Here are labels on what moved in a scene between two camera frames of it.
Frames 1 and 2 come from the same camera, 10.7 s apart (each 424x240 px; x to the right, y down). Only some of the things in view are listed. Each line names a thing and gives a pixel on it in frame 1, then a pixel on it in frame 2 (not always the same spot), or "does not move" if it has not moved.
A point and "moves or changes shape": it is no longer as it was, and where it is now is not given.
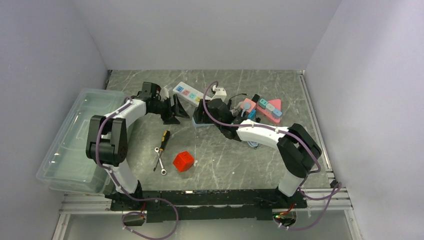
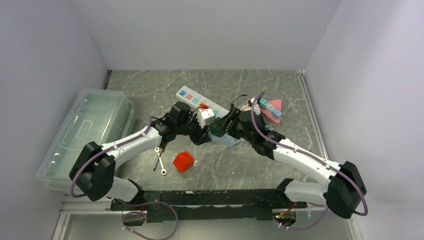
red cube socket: [183, 161] does not move
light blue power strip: [197, 127] moves or changes shape
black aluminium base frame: [244, 204] does not move
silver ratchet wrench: [163, 171] does not move
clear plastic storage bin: [66, 166] does not move
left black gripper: [169, 118] → [201, 135]
